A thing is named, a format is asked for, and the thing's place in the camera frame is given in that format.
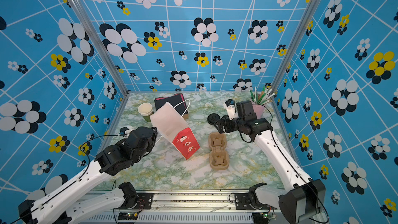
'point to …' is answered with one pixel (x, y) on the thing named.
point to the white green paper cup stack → (145, 110)
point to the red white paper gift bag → (168, 120)
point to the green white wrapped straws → (263, 97)
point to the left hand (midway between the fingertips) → (162, 126)
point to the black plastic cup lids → (212, 118)
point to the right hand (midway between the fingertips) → (225, 121)
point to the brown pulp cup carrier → (219, 158)
